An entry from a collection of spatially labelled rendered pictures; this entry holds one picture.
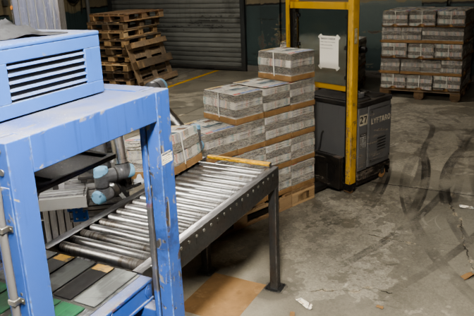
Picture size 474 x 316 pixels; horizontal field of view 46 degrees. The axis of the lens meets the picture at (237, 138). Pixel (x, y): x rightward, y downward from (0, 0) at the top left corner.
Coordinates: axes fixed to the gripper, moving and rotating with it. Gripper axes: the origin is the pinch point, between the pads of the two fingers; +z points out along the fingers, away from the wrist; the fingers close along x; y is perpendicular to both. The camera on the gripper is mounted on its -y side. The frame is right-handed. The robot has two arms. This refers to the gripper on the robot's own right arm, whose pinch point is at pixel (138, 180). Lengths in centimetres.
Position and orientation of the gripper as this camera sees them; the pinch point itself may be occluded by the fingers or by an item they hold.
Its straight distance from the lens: 328.1
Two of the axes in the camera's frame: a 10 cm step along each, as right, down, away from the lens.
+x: -8.7, 0.5, 4.9
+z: 4.6, -2.6, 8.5
